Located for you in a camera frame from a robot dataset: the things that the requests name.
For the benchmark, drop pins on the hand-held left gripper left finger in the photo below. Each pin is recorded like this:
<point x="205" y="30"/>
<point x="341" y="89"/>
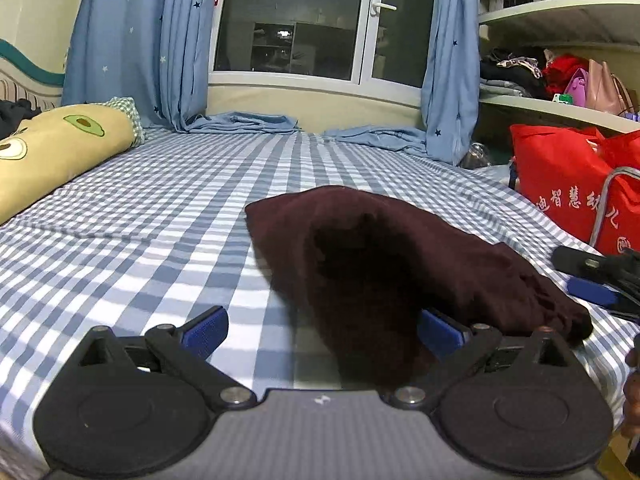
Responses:
<point x="205" y="334"/>

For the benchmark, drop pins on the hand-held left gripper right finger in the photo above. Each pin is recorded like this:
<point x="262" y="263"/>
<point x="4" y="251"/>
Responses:
<point x="440" y="334"/>

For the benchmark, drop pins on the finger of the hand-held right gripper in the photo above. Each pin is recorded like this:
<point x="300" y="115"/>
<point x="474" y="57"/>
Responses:
<point x="580" y="260"/>
<point x="590" y="291"/>

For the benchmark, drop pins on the maroon printed sweatshirt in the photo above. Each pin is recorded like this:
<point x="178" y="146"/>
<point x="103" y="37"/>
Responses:
<point x="400" y="270"/>

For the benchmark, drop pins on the folded clothes stack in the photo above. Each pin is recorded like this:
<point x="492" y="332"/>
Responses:
<point x="507" y="77"/>

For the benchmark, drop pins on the dark clothes pile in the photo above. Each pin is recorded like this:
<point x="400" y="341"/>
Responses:
<point x="15" y="117"/>

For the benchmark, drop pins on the person's right hand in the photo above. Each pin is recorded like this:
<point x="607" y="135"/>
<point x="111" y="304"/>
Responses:
<point x="633" y="390"/>

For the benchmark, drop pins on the red fabric bag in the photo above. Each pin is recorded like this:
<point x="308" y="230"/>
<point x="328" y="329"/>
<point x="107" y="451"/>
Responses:
<point x="555" y="180"/>

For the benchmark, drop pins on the blue checked bed sheet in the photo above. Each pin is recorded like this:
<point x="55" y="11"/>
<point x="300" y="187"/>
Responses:
<point x="150" y="220"/>

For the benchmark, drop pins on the clear plastic wrap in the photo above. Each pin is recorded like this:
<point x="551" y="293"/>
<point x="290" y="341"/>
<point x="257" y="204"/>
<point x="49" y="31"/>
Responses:
<point x="476" y="156"/>

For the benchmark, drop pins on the small green and white object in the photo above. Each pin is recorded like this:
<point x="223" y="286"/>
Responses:
<point x="562" y="99"/>

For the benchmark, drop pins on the pink handbag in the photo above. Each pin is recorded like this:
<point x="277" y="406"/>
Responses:
<point x="602" y="90"/>

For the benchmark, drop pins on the purple small bag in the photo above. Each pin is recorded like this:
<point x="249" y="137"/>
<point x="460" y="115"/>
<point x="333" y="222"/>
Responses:
<point x="576" y="87"/>

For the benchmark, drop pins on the red cloth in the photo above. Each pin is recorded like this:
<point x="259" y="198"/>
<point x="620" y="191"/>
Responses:
<point x="562" y="70"/>

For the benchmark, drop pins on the green checked pillow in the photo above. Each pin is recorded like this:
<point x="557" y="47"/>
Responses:
<point x="131" y="117"/>

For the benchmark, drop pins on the yellow avocado print pillow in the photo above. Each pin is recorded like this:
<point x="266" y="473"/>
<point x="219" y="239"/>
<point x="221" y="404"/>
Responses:
<point x="55" y="150"/>

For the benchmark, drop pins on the blue star curtain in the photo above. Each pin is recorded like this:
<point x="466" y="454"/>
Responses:
<point x="135" y="40"/>
<point x="447" y="60"/>

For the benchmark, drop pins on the white and teal headboard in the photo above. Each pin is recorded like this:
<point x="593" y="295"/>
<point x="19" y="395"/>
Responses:
<point x="25" y="67"/>

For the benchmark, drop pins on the white framed window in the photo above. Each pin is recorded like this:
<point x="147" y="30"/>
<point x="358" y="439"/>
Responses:
<point x="300" y="20"/>

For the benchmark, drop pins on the white wall shelf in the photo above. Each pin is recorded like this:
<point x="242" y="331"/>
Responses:
<point x="545" y="12"/>

